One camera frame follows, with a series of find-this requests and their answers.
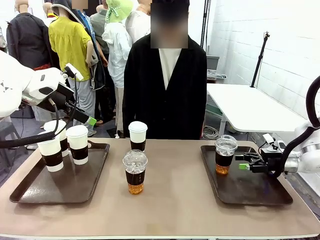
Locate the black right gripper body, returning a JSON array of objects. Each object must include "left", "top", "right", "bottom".
[{"left": 257, "top": 148, "right": 285, "bottom": 176}]

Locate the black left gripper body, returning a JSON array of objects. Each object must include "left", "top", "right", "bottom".
[{"left": 37, "top": 83, "right": 77, "bottom": 114}]

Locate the clear plastic tea cup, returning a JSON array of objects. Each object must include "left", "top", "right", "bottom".
[
  {"left": 122, "top": 149, "right": 149, "bottom": 196},
  {"left": 214, "top": 134, "right": 238, "bottom": 176}
]

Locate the white lidded paper cup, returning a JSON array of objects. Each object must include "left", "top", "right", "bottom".
[
  {"left": 43, "top": 119, "right": 70, "bottom": 158},
  {"left": 65, "top": 124, "right": 89, "bottom": 166},
  {"left": 36, "top": 131, "right": 65, "bottom": 173},
  {"left": 128, "top": 120, "right": 149, "bottom": 152}
]

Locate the dark brown plastic tray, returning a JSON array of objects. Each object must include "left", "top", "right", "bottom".
[
  {"left": 9, "top": 141, "right": 111, "bottom": 205},
  {"left": 200, "top": 144, "right": 294, "bottom": 206}
]

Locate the dark storage box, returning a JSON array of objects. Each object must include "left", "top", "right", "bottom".
[{"left": 9, "top": 107, "right": 35, "bottom": 119}]

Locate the large white table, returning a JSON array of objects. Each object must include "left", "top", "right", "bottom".
[{"left": 206, "top": 83, "right": 309, "bottom": 134}]

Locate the person in black cardigan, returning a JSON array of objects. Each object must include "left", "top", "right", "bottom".
[{"left": 122, "top": 0, "right": 208, "bottom": 140}]

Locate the mannequin with red collar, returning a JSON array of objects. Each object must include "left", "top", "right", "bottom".
[{"left": 42, "top": 2, "right": 60, "bottom": 28}]

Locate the clear plastic container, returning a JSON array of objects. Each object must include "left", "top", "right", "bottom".
[{"left": 206, "top": 69, "right": 228, "bottom": 83}]

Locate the grey storage bin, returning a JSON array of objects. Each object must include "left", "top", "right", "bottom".
[{"left": 206, "top": 54, "right": 220, "bottom": 72}]

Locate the mannequin in white top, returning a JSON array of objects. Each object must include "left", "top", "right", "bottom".
[{"left": 124, "top": 0, "right": 152, "bottom": 44}]

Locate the light green sun hat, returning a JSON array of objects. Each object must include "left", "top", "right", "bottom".
[{"left": 105, "top": 0, "right": 134, "bottom": 24}]

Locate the black stand pole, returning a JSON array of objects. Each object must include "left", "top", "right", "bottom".
[{"left": 199, "top": 0, "right": 212, "bottom": 55}]

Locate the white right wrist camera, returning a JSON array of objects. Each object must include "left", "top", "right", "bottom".
[{"left": 262, "top": 133, "right": 276, "bottom": 146}]

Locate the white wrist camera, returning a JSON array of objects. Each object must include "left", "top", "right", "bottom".
[
  {"left": 64, "top": 62, "right": 85, "bottom": 82},
  {"left": 262, "top": 133, "right": 276, "bottom": 146}
]

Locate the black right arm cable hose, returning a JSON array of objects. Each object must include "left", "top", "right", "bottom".
[{"left": 271, "top": 74, "right": 320, "bottom": 179}]

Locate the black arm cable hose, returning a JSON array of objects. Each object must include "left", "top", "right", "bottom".
[
  {"left": 271, "top": 74, "right": 320, "bottom": 179},
  {"left": 0, "top": 131, "right": 57, "bottom": 150}
]

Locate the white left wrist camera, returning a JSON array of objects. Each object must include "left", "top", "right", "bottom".
[{"left": 64, "top": 62, "right": 85, "bottom": 82}]

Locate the coiled grey cable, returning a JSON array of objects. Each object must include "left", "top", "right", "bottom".
[{"left": 201, "top": 125, "right": 221, "bottom": 141}]

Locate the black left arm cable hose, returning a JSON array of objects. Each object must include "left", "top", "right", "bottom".
[{"left": 0, "top": 131, "right": 57, "bottom": 150}]

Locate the black camera tripod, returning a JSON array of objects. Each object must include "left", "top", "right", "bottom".
[{"left": 249, "top": 31, "right": 271, "bottom": 89}]

